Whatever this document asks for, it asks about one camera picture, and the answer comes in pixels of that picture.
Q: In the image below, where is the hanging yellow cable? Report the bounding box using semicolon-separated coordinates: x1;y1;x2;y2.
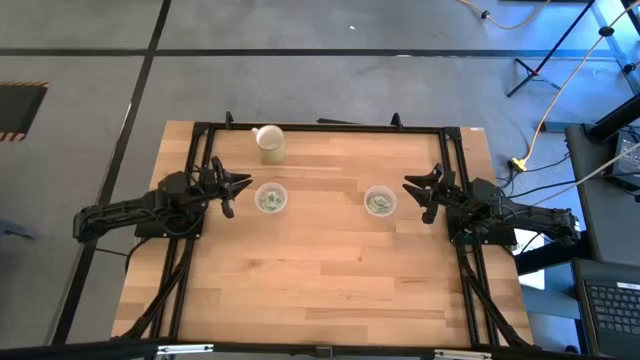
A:
509;0;640;173

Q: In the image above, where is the black hazard-striped floor hatch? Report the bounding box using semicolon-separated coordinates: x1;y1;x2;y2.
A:
0;81;50;143

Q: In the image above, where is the grey desk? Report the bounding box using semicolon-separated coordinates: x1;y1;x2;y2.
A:
564;122;640;266

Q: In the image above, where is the yellow floor cable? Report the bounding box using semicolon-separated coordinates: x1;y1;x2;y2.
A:
457;0;552;31

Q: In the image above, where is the black keyboard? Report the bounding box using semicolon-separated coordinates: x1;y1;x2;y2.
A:
572;257;640;359

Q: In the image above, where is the white paper sheet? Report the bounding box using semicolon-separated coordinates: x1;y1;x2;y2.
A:
513;228;547;291

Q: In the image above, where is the black tripod stand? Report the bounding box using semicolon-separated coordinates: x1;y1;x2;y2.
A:
507;0;599;99

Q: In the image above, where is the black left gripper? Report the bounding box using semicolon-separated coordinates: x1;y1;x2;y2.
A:
199;156;254;220

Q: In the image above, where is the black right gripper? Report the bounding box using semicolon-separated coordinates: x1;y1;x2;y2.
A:
402;163;456;225

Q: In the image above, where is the black aluminium table frame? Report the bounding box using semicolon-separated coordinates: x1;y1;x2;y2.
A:
112;110;539;351

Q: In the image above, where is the silver beam bracket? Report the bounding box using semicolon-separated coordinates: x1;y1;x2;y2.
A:
156;343;215;357
433;348;494;360

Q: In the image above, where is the black rig beam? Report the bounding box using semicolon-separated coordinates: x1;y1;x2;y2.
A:
0;339;640;360

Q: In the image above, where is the black power cable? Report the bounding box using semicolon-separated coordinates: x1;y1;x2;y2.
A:
499;152;574;201

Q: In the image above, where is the clear plastic bowl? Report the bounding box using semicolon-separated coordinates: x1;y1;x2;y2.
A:
363;185;398;219
253;181;290;215

